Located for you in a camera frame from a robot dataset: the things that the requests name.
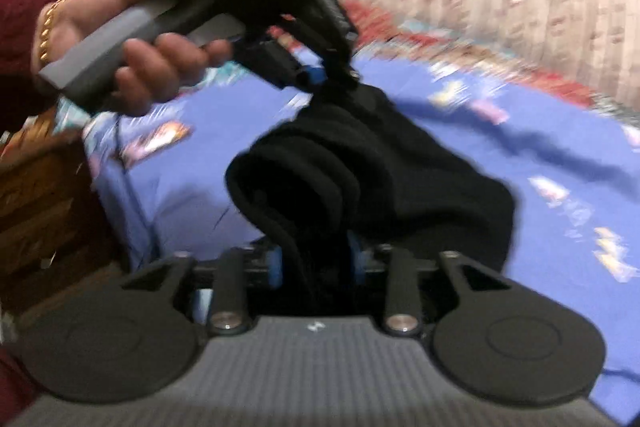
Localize red floral blanket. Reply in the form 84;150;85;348
344;0;639;127

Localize carved wooden headboard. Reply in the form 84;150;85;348
1;110;130;314

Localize left hand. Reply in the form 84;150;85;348
32;0;232;116

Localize gold bead bracelet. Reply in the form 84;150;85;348
37;0;72;69

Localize black pants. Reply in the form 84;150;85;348
226;85;516;271

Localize blue patterned bedsheet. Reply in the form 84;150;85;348
85;59;639;424

